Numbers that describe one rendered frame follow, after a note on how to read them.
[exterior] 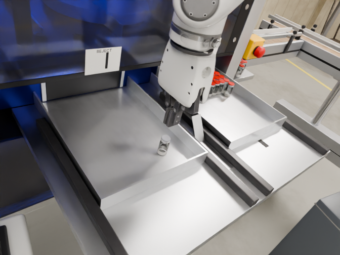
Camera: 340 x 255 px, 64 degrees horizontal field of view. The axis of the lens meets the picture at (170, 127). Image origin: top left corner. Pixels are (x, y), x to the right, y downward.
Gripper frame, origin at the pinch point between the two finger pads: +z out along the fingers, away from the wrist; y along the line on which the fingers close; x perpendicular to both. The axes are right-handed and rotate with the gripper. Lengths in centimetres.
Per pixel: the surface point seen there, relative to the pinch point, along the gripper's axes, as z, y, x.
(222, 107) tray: 10.5, 8.0, -29.2
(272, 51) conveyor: 8, 30, -88
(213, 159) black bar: 9.0, -8.0, -8.1
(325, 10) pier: 31, 150, -425
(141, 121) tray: 10.4, 11.7, -1.8
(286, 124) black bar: 9.9, -7.4, -41.4
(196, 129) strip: 7.7, 0.9, -10.3
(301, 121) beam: 46, 10, -119
